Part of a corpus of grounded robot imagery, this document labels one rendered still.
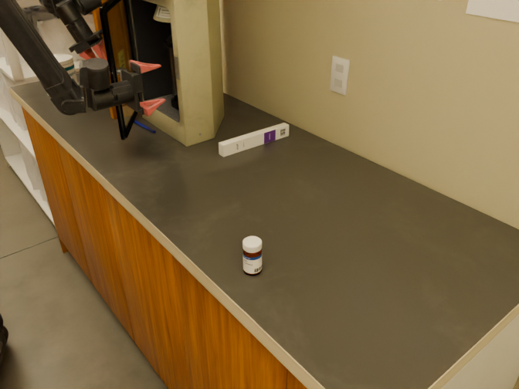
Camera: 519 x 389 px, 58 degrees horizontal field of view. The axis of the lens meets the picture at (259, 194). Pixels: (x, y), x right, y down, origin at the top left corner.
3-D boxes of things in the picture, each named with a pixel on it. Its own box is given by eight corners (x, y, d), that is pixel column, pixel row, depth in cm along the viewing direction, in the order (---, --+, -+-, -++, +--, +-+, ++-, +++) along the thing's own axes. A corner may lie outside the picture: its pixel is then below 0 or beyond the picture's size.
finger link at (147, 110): (168, 85, 127) (137, 93, 122) (171, 110, 131) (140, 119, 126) (156, 79, 132) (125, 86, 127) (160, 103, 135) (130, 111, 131)
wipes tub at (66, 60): (72, 85, 208) (66, 51, 200) (84, 93, 199) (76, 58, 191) (42, 92, 201) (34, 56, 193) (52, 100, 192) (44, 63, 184)
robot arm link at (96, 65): (63, 94, 122) (62, 113, 116) (56, 53, 114) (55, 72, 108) (111, 93, 125) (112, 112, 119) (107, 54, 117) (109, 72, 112)
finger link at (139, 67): (165, 59, 123) (132, 66, 119) (168, 86, 127) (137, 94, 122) (153, 54, 128) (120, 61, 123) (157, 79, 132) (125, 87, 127)
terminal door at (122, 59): (140, 106, 173) (123, -11, 152) (123, 142, 147) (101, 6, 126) (137, 106, 173) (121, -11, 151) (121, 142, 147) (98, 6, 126)
